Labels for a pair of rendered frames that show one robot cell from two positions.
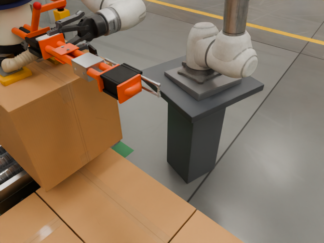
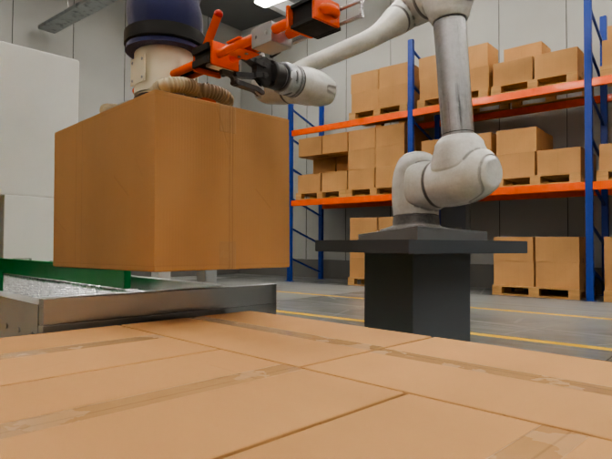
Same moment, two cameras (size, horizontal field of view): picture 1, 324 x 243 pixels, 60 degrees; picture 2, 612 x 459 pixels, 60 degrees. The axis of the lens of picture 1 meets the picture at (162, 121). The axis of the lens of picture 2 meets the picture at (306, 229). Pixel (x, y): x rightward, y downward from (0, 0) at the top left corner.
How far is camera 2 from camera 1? 0.99 m
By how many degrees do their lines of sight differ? 43
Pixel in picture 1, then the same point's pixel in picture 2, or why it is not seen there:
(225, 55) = (451, 157)
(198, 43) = (410, 168)
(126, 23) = (311, 83)
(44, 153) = (175, 188)
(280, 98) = not seen: hidden behind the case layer
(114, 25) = (297, 76)
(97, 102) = (262, 165)
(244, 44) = (475, 140)
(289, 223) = not seen: outside the picture
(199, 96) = (418, 229)
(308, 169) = not seen: outside the picture
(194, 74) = (407, 221)
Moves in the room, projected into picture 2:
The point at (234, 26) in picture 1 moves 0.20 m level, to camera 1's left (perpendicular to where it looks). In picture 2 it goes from (457, 120) to (391, 120)
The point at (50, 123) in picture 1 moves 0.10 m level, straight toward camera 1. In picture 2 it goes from (197, 146) to (207, 138)
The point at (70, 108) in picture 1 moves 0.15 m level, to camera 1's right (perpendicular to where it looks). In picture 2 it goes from (225, 144) to (287, 143)
